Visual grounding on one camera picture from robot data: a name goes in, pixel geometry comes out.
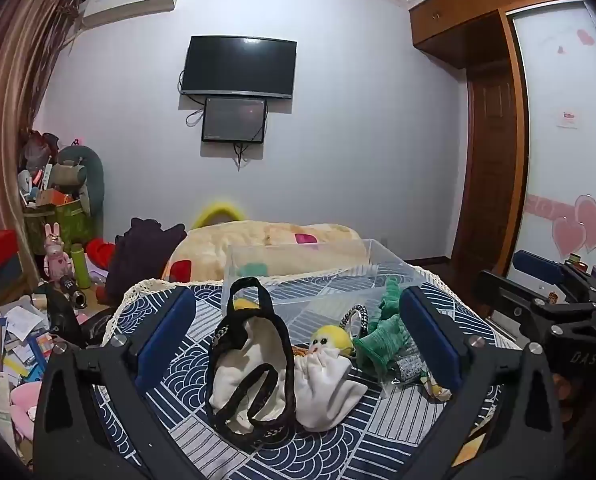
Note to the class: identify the brown striped curtain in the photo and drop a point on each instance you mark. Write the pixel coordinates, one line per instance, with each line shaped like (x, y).
(13, 85)

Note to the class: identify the yellow plush doll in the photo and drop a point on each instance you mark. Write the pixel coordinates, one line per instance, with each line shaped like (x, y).
(330, 339)

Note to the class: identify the pile of toys and boxes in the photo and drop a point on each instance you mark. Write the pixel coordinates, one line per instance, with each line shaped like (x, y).
(38, 165)

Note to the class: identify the dark purple clothing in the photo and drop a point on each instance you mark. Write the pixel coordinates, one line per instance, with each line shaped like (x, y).
(138, 260)

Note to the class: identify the brown wooden door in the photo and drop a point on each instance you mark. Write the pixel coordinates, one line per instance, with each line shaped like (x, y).
(487, 170)

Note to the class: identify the wall-mounted black television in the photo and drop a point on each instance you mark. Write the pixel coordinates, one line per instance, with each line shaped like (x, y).
(238, 65)

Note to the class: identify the green bottle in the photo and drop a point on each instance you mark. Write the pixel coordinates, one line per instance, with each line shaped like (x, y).
(81, 267)

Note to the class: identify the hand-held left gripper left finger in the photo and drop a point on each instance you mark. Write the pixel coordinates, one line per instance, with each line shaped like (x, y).
(165, 335)

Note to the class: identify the red cloth item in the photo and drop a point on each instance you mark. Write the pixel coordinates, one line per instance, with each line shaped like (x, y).
(99, 254)

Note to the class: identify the pile of papers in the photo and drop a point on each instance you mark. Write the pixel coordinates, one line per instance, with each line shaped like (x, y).
(18, 330)

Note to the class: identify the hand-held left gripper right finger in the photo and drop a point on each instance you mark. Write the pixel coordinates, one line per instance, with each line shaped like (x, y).
(427, 340)

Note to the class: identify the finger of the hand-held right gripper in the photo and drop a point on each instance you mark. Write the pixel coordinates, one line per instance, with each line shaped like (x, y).
(537, 266)
(522, 305)

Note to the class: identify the yellow printed blanket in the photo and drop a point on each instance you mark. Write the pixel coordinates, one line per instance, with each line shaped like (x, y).
(258, 240)

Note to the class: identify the pink rabbit figure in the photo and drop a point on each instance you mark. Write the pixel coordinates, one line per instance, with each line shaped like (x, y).
(56, 257)

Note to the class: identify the pink plush toy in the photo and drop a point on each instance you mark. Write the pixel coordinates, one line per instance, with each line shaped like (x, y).
(23, 405)

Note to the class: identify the pink heart stickers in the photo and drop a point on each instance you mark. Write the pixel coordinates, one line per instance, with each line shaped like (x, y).
(590, 225)

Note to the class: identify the wooden wardrobe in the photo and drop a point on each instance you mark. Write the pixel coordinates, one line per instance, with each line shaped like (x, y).
(452, 20)

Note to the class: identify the small colourful jar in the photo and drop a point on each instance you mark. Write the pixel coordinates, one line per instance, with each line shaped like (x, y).
(576, 263)

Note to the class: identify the grey-green plush toy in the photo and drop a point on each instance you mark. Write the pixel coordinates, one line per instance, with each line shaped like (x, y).
(90, 175)

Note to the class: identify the black flashlight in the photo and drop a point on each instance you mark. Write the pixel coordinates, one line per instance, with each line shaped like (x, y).
(73, 291)

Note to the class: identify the green storage box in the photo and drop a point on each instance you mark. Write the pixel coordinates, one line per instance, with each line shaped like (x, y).
(70, 222)

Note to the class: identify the small wall-mounted monitor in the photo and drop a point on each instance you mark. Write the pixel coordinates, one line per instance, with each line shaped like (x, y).
(234, 119)

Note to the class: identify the floral fabric piece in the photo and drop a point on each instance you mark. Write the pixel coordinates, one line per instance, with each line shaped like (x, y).
(435, 389)

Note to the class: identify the clear plastic storage box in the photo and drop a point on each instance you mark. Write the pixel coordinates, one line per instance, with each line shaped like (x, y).
(318, 280)

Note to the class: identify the white air conditioner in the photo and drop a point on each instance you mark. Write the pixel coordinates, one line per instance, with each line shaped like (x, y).
(128, 7)

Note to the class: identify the silver glitter pouch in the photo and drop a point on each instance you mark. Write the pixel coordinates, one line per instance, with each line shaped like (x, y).
(408, 366)

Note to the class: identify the blue wave patterned tablecloth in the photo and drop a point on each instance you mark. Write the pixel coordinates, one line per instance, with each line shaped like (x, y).
(328, 455)

